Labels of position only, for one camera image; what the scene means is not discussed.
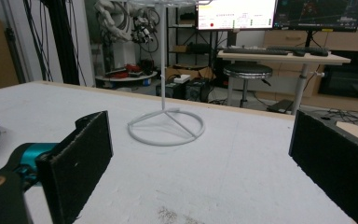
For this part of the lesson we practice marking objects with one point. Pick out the black computer mouse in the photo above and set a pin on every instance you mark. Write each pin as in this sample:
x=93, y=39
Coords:
x=299, y=53

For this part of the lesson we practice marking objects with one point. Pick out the black glass-front appliance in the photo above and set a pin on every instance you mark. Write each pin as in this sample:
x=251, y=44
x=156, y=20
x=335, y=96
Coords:
x=348, y=77

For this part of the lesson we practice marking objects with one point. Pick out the round black stool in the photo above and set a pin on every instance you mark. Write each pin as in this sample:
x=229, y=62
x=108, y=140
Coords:
x=247, y=71

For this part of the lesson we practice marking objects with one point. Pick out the dark computer monitor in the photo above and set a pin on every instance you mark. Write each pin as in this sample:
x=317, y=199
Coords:
x=320, y=14

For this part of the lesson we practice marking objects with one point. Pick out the black keyboard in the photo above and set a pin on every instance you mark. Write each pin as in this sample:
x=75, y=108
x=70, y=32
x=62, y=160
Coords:
x=313, y=49
x=254, y=51

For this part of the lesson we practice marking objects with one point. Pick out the light wooden desk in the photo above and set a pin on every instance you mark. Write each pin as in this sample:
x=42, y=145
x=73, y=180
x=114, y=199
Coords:
x=286, y=59

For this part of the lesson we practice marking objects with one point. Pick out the black metal shelf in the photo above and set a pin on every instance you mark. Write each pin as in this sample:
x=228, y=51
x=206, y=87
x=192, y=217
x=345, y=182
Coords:
x=195, y=48

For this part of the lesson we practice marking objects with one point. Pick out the round white table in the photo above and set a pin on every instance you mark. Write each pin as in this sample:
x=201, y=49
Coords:
x=127, y=77

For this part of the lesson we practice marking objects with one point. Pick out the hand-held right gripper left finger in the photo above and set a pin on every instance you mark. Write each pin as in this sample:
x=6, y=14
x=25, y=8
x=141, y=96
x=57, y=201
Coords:
x=80, y=161

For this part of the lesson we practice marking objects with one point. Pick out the cardboard box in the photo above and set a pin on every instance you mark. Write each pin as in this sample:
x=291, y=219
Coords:
x=195, y=72

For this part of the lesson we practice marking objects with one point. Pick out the black equipment box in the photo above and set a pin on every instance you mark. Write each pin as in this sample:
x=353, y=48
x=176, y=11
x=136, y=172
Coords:
x=198, y=90
x=171, y=90

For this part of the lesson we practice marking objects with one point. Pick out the bright computer monitor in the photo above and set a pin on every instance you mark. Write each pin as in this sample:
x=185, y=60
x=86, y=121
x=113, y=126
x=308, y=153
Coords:
x=236, y=14

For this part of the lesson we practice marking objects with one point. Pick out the light wooden cabinet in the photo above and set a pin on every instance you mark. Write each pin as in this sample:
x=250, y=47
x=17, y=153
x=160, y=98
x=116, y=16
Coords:
x=345, y=40

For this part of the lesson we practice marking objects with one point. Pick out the red tools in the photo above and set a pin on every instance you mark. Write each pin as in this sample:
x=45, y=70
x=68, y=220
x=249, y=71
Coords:
x=132, y=67

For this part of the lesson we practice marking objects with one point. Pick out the flat black device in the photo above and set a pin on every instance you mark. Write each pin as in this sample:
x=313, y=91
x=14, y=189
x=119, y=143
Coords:
x=280, y=106

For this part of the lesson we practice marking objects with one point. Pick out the small white box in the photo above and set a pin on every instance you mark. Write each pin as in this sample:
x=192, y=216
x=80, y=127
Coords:
x=181, y=78

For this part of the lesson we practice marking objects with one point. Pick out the black pillar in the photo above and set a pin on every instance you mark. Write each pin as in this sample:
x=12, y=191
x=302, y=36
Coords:
x=62, y=40

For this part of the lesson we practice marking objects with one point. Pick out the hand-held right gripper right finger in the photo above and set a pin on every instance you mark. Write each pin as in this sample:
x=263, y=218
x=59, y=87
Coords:
x=332, y=161

